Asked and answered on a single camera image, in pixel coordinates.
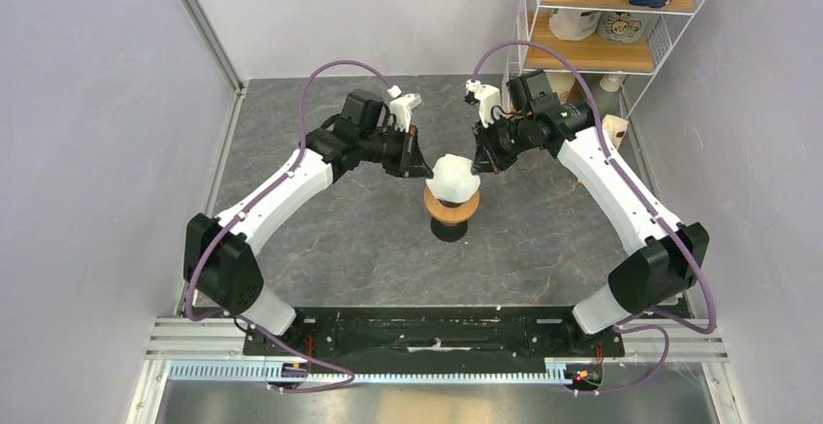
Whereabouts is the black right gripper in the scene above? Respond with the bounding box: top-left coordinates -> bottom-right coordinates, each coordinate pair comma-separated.
472,112 -> 533,175

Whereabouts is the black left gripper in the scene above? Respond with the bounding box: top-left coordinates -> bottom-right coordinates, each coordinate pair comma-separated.
359,123 -> 434,180

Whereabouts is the white paper coffee filter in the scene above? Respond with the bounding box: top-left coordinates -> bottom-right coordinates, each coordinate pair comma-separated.
426,154 -> 481,204

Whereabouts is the orange coffee dripper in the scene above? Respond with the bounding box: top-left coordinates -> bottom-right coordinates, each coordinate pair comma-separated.
424,188 -> 480,243

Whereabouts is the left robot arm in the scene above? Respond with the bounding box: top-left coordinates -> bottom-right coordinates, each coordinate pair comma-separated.
182,89 -> 433,355

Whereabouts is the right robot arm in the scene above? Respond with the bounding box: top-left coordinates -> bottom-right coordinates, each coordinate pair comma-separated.
465,72 -> 708,355

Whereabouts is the white bottle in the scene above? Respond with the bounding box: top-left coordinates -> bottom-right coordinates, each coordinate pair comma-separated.
546,72 -> 576,104

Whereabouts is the wooden holder block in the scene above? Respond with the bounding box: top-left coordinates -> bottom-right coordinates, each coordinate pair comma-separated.
602,114 -> 629,148

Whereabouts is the green spray bottle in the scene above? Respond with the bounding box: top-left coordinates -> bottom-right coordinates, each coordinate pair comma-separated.
590,74 -> 626,117

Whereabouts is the white jar with label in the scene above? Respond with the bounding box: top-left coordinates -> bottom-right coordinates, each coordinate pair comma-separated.
548,9 -> 602,42

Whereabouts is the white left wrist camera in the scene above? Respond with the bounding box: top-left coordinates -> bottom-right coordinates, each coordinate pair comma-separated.
387,85 -> 422,133

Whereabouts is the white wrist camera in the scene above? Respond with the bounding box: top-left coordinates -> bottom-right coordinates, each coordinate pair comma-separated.
464,80 -> 501,128
387,85 -> 422,133

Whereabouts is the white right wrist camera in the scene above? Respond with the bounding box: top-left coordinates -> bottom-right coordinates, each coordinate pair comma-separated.
464,80 -> 501,128

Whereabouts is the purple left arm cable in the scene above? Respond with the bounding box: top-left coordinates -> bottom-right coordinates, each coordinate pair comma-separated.
182,59 -> 403,395

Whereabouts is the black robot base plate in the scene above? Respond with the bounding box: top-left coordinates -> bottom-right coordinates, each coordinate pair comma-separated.
282,306 -> 626,376

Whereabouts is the white wire shelf rack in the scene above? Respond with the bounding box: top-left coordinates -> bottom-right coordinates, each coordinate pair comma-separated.
512,0 -> 706,118

